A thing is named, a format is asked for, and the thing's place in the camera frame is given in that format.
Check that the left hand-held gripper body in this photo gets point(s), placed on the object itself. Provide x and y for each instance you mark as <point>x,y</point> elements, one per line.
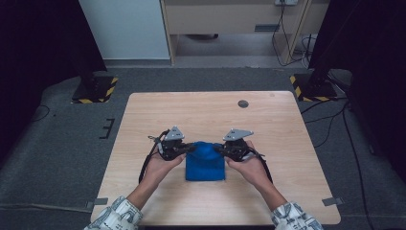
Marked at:
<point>170,148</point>

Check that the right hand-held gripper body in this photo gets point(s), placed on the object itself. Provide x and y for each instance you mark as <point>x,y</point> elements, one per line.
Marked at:
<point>237,148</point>

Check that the blue towel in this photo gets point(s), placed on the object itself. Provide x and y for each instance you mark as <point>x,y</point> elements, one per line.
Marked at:
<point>206,166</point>

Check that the person's left hand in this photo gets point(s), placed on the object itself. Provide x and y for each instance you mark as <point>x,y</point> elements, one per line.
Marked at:
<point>159,171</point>

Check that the person's right hand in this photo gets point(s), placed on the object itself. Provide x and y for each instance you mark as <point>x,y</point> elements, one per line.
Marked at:
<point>250,171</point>

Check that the grey round table grommet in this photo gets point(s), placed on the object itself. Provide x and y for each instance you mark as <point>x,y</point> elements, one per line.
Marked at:
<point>243,103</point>

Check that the person's patterned left sleeve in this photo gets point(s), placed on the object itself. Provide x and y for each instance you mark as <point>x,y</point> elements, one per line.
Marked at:
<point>115,217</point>

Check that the person's patterned sleeve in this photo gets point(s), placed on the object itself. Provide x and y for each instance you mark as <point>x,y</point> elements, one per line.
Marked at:
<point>115,217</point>
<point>297,218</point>

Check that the grey tape piece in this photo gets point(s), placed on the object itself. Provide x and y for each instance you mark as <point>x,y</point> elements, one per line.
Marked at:
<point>97,202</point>
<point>332,201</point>

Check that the person's patterned right sleeve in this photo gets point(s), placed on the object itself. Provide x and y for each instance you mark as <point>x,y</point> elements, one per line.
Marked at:
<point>297,218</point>

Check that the black stand with striped base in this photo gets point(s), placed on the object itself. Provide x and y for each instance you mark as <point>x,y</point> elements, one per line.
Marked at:
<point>94,91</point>
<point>314,87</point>

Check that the white cabinet panel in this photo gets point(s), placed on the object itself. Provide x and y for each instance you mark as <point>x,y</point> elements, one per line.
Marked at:
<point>124,28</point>

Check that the light wooden desk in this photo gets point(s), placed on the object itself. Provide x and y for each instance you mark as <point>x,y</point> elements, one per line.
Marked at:
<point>223,17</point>

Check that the black curtain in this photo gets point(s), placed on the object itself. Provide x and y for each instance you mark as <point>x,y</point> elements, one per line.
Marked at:
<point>38,64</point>
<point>373,64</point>

